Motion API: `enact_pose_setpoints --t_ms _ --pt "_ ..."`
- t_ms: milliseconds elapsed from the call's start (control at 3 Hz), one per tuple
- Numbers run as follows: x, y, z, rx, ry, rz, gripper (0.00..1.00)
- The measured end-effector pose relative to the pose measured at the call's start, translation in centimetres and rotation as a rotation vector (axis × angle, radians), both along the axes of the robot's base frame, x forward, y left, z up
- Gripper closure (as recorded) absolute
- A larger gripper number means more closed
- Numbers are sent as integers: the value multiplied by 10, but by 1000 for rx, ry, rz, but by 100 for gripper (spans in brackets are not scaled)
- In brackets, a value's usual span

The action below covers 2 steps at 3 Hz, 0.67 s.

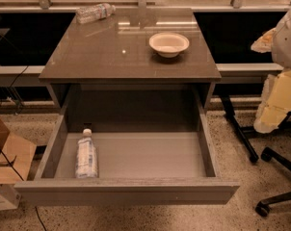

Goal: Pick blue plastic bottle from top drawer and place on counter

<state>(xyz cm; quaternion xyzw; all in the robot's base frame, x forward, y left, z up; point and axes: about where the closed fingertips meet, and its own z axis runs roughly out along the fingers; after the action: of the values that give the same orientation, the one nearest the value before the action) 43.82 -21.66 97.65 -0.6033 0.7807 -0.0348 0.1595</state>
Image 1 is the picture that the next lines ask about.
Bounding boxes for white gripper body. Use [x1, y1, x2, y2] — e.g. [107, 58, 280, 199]
[272, 8, 291, 68]

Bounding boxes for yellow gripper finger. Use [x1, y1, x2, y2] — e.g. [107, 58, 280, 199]
[253, 69, 291, 134]
[251, 28, 276, 53]

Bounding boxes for blue labelled plastic bottle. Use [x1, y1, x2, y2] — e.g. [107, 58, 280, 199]
[75, 129, 98, 178]

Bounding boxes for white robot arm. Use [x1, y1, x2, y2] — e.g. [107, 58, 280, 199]
[251, 8, 291, 134]

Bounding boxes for grey cabinet with counter top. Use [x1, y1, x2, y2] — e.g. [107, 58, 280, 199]
[40, 8, 221, 132]

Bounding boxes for open grey top drawer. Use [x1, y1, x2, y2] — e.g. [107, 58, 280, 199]
[15, 88, 239, 206]

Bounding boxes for clear plastic water bottle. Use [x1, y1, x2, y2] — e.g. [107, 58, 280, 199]
[76, 3, 116, 24]

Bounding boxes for black office chair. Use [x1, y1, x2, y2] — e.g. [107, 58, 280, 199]
[219, 93, 291, 217]

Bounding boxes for white paper bowl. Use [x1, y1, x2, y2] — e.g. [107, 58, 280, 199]
[149, 33, 190, 58]

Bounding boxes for brown cardboard box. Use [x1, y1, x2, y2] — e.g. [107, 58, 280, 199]
[0, 118, 37, 184]

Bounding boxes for white printed box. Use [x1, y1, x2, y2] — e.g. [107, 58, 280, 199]
[0, 184, 21, 211]

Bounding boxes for black floor cable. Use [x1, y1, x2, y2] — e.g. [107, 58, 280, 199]
[0, 135, 48, 231]

